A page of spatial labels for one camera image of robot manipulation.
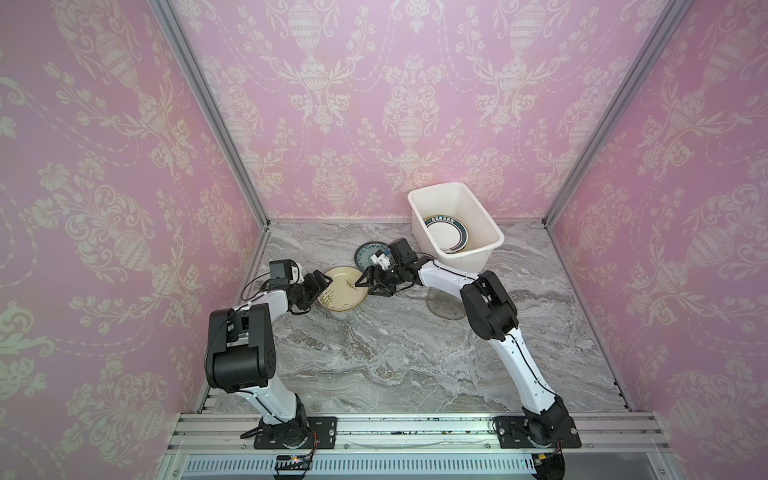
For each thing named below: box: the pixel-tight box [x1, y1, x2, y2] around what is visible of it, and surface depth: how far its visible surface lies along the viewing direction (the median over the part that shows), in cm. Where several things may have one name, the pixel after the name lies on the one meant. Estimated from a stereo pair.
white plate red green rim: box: [423, 215, 469, 254], surface depth 115 cm
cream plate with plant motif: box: [318, 266, 369, 312], surface depth 101 cm
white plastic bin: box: [408, 182, 505, 274], surface depth 110 cm
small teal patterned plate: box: [354, 241, 391, 270], surface depth 113 cm
